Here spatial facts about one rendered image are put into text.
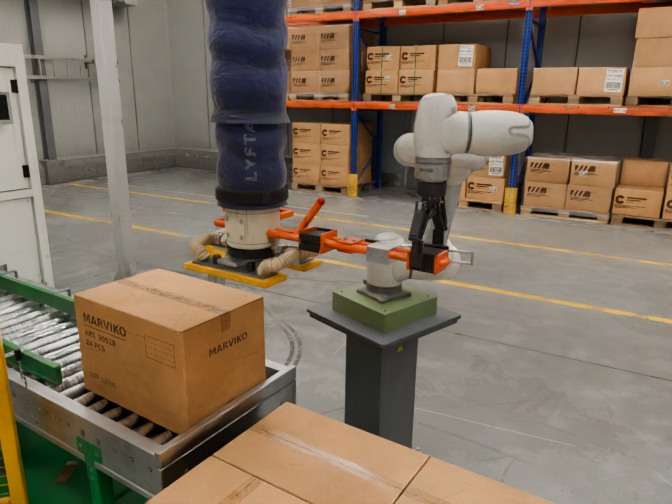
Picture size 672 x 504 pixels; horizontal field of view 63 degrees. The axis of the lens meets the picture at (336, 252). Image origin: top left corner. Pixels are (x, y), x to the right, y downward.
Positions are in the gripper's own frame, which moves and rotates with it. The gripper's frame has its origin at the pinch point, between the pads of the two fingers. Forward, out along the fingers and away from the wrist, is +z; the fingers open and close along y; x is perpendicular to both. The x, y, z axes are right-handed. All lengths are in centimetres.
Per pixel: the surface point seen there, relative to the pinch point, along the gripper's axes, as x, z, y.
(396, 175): -415, 104, -821
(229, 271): -58, 11, 15
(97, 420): -103, 68, 35
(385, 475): -10, 73, -1
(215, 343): -73, 42, 7
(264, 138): -50, -29, 6
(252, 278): -48, 11, 15
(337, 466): -24, 73, 4
